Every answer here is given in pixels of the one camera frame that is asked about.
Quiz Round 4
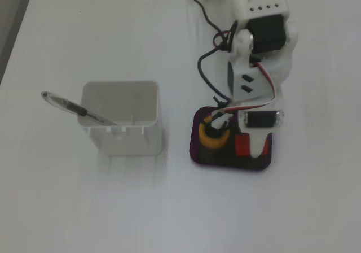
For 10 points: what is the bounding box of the red ribbed rectangular cube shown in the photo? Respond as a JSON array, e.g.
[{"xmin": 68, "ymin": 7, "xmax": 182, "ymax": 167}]
[{"xmin": 235, "ymin": 133, "xmax": 268, "ymax": 155}]

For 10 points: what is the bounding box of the red white black servo cable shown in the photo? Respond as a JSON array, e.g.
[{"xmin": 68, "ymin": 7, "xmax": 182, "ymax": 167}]
[{"xmin": 213, "ymin": 60, "xmax": 277, "ymax": 117}]

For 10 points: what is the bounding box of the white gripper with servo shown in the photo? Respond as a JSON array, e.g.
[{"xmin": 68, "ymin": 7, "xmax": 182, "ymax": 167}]
[{"xmin": 237, "ymin": 108, "xmax": 285, "ymax": 158}]

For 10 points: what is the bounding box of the black ballpoint pen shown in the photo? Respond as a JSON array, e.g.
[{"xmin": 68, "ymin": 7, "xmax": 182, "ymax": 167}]
[{"xmin": 41, "ymin": 91, "xmax": 118, "ymax": 126}]

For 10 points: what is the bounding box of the purple metal tray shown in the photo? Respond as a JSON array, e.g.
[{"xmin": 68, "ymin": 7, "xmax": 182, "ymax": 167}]
[{"xmin": 188, "ymin": 105, "xmax": 274, "ymax": 171}]

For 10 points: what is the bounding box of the yellow tape roll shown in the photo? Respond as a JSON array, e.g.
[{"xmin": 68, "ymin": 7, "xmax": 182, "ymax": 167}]
[{"xmin": 199, "ymin": 116, "xmax": 232, "ymax": 149}]

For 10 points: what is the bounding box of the white plastic pen holder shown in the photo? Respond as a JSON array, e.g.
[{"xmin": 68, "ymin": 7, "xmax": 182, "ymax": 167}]
[{"xmin": 77, "ymin": 80, "xmax": 166, "ymax": 158}]

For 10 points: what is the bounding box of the black cable tie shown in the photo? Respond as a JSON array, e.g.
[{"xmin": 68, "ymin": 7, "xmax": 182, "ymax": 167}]
[{"xmin": 212, "ymin": 94, "xmax": 228, "ymax": 108}]

